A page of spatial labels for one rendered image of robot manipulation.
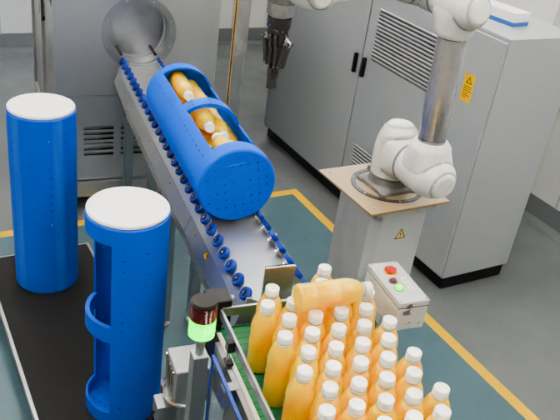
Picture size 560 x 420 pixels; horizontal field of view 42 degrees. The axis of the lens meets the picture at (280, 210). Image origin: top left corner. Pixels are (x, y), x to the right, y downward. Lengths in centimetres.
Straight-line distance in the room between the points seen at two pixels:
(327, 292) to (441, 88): 92
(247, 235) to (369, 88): 207
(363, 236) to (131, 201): 92
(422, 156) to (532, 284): 208
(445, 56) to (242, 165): 77
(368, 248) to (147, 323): 89
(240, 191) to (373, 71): 203
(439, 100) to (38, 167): 168
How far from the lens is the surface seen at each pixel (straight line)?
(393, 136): 273
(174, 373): 209
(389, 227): 281
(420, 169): 259
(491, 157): 388
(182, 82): 309
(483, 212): 406
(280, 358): 184
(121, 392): 279
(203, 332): 170
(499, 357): 386
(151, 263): 245
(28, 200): 330
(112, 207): 245
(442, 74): 250
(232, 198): 254
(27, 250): 344
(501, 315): 416
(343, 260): 298
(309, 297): 188
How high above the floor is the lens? 227
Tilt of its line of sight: 29 degrees down
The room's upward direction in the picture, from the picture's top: 8 degrees clockwise
